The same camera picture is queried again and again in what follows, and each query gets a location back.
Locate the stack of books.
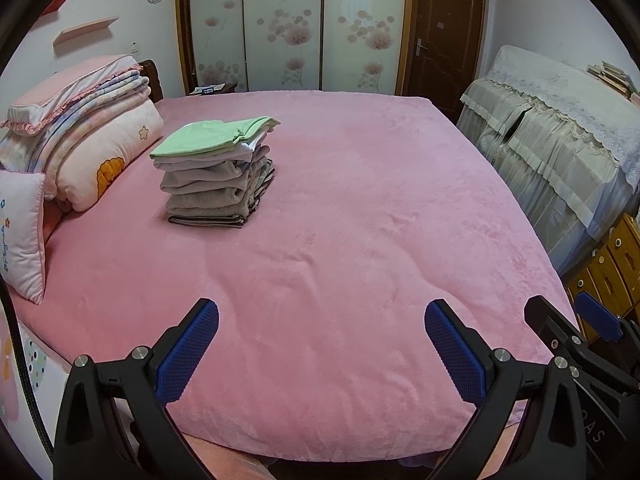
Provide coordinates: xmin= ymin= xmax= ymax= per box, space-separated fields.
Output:
xmin=587 ymin=62 xmax=639 ymax=106

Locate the light green shirt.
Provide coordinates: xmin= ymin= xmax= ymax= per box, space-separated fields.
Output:
xmin=150 ymin=116 xmax=280 ymax=160

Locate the folded pink striped quilt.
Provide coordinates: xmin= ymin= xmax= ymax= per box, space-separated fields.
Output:
xmin=1 ymin=54 xmax=149 ymax=172

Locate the wooden drawer cabinet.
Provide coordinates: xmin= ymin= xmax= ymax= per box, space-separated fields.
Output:
xmin=562 ymin=214 xmax=640 ymax=323

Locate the stack of folded clothes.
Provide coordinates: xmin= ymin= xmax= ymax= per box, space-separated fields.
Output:
xmin=150 ymin=131 xmax=274 ymax=228

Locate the pink wall shelf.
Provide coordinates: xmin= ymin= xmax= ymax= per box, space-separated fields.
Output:
xmin=52 ymin=16 xmax=119 ymax=47

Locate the pink cartoon comforter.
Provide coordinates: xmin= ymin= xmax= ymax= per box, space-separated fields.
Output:
xmin=44 ymin=99 xmax=164 ymax=212

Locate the black cable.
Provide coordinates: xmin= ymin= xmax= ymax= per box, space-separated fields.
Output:
xmin=0 ymin=274 xmax=56 ymax=463

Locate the red wall shelf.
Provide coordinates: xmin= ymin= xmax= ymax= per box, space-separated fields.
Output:
xmin=41 ymin=0 xmax=67 ymax=16

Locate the floral sliding wardrobe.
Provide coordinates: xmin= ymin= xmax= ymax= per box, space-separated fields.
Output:
xmin=177 ymin=0 xmax=406 ymax=94

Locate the dark brown wooden door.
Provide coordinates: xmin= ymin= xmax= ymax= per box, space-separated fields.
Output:
xmin=400 ymin=0 xmax=486 ymax=122

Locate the dark nightstand with items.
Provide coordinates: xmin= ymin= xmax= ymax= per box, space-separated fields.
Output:
xmin=190 ymin=84 xmax=238 ymax=96

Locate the beige lace covered furniture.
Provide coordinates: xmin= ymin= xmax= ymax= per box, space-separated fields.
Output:
xmin=457 ymin=44 xmax=639 ymax=274

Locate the dark wooden headboard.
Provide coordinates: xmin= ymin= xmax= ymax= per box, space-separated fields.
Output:
xmin=139 ymin=60 xmax=164 ymax=103

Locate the small pink embroidered pillow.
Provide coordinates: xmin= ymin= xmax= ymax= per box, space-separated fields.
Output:
xmin=0 ymin=170 xmax=46 ymax=304

